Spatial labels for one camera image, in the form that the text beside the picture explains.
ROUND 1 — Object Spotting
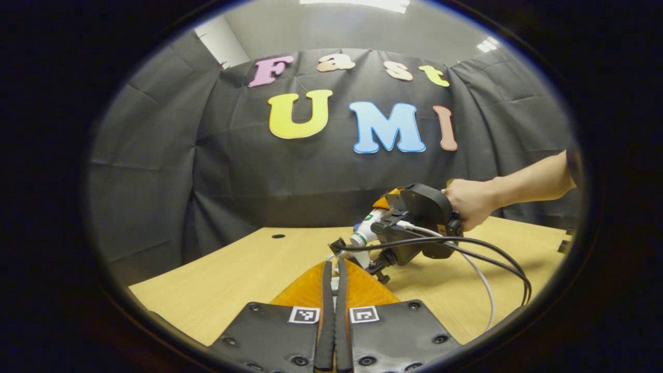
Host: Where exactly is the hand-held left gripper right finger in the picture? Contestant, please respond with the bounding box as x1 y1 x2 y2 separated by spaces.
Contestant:
336 258 462 373

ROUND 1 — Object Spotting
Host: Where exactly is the white cable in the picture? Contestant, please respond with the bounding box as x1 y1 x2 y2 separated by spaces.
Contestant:
396 220 496 332

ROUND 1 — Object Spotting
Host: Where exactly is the black backdrop cloth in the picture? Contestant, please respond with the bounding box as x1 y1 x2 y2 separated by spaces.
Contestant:
85 34 578 285

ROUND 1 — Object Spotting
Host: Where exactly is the white ceramic teacup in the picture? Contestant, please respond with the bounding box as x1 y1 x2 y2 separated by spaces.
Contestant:
325 250 372 270

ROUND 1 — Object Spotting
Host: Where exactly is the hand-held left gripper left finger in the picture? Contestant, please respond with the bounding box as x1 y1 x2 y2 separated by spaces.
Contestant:
210 259 336 373

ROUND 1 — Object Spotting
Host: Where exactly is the white green-label water bottle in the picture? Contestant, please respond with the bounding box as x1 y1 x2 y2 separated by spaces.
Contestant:
350 207 391 249

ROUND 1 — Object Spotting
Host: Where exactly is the black cable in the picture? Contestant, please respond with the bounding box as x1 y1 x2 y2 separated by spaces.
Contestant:
342 239 529 306
342 236 533 307

